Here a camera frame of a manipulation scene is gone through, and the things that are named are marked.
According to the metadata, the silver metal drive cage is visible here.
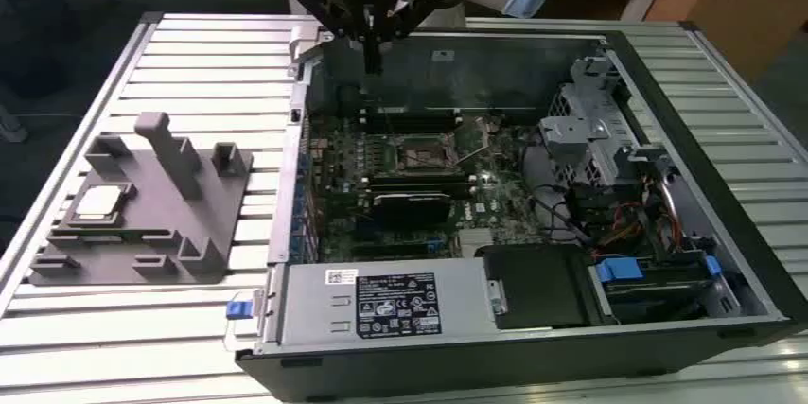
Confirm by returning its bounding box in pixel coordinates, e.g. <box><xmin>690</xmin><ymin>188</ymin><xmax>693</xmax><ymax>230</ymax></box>
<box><xmin>535</xmin><ymin>54</ymin><xmax>679</xmax><ymax>190</ymax></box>

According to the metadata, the black graphics card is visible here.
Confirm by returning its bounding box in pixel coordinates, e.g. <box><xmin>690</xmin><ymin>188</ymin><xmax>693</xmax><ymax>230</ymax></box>
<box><xmin>369</xmin><ymin>191</ymin><xmax>453</xmax><ymax>229</ymax></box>

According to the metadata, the small silver heat sink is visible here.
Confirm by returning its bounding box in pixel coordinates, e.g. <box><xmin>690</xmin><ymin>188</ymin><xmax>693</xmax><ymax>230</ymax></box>
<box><xmin>454</xmin><ymin>227</ymin><xmax>498</xmax><ymax>250</ymax></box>

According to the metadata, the silver power supply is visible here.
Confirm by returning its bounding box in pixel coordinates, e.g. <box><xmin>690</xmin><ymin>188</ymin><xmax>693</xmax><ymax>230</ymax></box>
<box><xmin>275</xmin><ymin>259</ymin><xmax>499</xmax><ymax>347</ymax></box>

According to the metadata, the grey case handle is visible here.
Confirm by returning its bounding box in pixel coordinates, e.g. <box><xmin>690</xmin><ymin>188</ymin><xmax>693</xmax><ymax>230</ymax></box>
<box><xmin>286</xmin><ymin>26</ymin><xmax>318</xmax><ymax>79</ymax></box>

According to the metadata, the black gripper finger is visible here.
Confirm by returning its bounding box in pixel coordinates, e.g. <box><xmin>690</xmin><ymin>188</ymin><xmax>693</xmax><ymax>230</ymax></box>
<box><xmin>289</xmin><ymin>0</ymin><xmax>374</xmax><ymax>76</ymax></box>
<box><xmin>371</xmin><ymin>0</ymin><xmax>438</xmax><ymax>76</ymax></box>

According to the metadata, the red wire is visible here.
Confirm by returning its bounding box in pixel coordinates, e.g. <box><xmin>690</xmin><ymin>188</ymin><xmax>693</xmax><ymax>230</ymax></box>
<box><xmin>614</xmin><ymin>202</ymin><xmax>642</xmax><ymax>228</ymax></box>

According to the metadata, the hard disk in blue carrier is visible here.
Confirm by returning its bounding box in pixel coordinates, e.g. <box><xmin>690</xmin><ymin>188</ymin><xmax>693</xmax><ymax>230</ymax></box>
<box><xmin>589</xmin><ymin>255</ymin><xmax>722</xmax><ymax>323</ymax></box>

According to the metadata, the silver CPU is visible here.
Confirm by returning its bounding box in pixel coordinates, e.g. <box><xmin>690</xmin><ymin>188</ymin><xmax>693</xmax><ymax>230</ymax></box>
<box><xmin>73</xmin><ymin>184</ymin><xmax>130</xmax><ymax>223</ymax></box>

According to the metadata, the black PC case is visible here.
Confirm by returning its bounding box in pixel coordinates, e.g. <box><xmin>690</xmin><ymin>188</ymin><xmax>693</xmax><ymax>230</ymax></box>
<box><xmin>231</xmin><ymin>25</ymin><xmax>808</xmax><ymax>400</ymax></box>

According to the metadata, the wooden cabinet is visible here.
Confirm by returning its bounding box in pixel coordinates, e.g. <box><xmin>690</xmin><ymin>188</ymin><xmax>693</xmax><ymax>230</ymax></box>
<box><xmin>646</xmin><ymin>0</ymin><xmax>808</xmax><ymax>84</ymax></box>

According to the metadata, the green RAM stick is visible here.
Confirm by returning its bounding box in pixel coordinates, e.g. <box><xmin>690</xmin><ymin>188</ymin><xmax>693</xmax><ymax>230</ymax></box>
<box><xmin>53</xmin><ymin>231</ymin><xmax>171</xmax><ymax>241</ymax></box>

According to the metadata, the yellow wire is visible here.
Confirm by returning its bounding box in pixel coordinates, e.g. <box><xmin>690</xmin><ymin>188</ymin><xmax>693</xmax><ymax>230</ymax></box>
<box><xmin>598</xmin><ymin>226</ymin><xmax>638</xmax><ymax>244</ymax></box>

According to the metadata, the grey parts rack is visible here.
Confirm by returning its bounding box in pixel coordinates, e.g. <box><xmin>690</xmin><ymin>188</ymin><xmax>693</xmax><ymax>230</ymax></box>
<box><xmin>27</xmin><ymin>112</ymin><xmax>254</xmax><ymax>286</ymax></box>

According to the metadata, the thin metal locking lever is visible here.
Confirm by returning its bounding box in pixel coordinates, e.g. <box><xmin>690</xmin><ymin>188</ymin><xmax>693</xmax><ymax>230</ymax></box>
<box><xmin>403</xmin><ymin>152</ymin><xmax>445</xmax><ymax>170</ymax></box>
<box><xmin>458</xmin><ymin>136</ymin><xmax>499</xmax><ymax>163</ymax></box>

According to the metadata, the CPU socket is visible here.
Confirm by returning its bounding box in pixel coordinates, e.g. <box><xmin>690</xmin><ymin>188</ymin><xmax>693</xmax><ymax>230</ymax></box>
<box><xmin>390</xmin><ymin>132</ymin><xmax>462</xmax><ymax>174</ymax></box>

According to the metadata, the black RAM slot bank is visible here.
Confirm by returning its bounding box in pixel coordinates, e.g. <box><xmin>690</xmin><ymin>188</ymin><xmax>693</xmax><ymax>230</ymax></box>
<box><xmin>367</xmin><ymin>172</ymin><xmax>475</xmax><ymax>201</ymax></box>
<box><xmin>355</xmin><ymin>108</ymin><xmax>463</xmax><ymax>134</ymax></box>

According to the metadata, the black expansion slot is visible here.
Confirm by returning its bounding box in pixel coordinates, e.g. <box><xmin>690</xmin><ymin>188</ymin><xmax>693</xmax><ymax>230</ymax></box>
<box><xmin>350</xmin><ymin>242</ymin><xmax>431</xmax><ymax>257</ymax></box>

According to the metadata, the green motherboard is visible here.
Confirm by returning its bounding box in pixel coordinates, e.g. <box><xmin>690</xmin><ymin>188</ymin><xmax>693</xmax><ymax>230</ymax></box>
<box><xmin>301</xmin><ymin>113</ymin><xmax>557</xmax><ymax>263</ymax></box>

